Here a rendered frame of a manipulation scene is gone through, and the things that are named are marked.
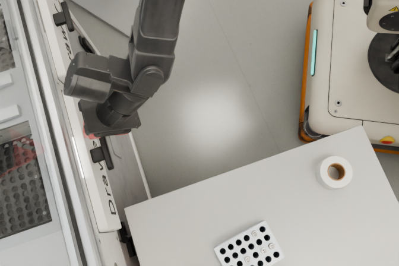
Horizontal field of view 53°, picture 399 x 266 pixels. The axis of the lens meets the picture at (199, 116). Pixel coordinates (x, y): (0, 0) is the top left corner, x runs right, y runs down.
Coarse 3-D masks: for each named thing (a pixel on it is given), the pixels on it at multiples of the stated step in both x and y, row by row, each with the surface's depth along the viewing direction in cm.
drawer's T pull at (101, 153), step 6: (102, 138) 79; (102, 144) 79; (90, 150) 79; (96, 150) 79; (102, 150) 79; (108, 150) 79; (96, 156) 79; (102, 156) 79; (108, 156) 78; (96, 162) 79; (108, 162) 78; (108, 168) 78
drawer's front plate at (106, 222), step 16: (64, 96) 80; (80, 112) 82; (80, 128) 78; (80, 144) 78; (80, 160) 77; (96, 176) 78; (96, 192) 75; (96, 208) 74; (112, 208) 82; (112, 224) 77
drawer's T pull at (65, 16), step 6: (66, 6) 87; (60, 12) 87; (66, 12) 87; (54, 18) 87; (60, 18) 87; (66, 18) 86; (60, 24) 87; (66, 24) 86; (72, 24) 87; (72, 30) 86
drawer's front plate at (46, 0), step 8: (40, 0) 86; (48, 0) 88; (56, 0) 97; (40, 8) 86; (48, 8) 86; (56, 8) 94; (48, 16) 85; (48, 24) 84; (64, 24) 96; (48, 32) 84; (56, 32) 86; (48, 40) 84; (56, 40) 84; (64, 40) 90; (56, 48) 83; (64, 48) 88; (56, 56) 83; (64, 56) 85; (72, 56) 93; (56, 64) 82; (64, 64) 83; (64, 72) 82; (64, 80) 83
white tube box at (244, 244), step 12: (252, 228) 85; (264, 228) 86; (228, 240) 84; (240, 240) 87; (252, 240) 84; (264, 240) 84; (276, 240) 84; (216, 252) 84; (228, 252) 84; (240, 252) 87; (252, 252) 84; (276, 252) 87; (228, 264) 83; (240, 264) 86; (252, 264) 83; (264, 264) 83
